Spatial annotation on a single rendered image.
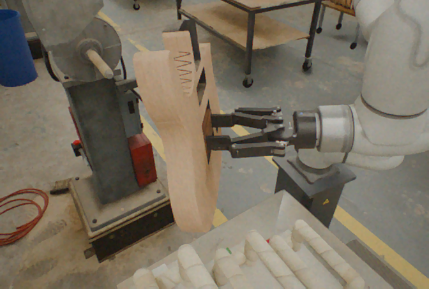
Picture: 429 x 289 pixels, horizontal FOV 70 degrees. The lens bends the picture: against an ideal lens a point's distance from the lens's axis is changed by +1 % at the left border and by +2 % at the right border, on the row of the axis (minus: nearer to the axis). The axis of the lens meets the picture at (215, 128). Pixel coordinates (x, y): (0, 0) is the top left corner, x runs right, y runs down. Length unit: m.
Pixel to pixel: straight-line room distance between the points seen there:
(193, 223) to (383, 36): 0.41
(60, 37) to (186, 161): 0.56
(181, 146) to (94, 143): 1.20
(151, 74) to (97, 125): 1.22
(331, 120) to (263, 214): 0.49
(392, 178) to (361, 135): 2.13
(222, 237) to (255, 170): 1.54
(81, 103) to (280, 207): 0.99
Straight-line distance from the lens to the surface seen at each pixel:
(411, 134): 0.60
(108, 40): 1.27
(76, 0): 0.91
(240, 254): 0.76
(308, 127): 0.58
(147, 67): 0.39
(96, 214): 1.89
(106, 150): 1.69
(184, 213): 0.53
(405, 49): 0.49
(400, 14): 0.50
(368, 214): 2.38
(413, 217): 2.50
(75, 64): 1.27
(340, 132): 0.58
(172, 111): 0.41
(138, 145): 1.74
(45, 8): 0.91
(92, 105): 1.54
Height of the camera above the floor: 1.71
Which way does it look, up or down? 37 degrees down
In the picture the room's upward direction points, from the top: straight up
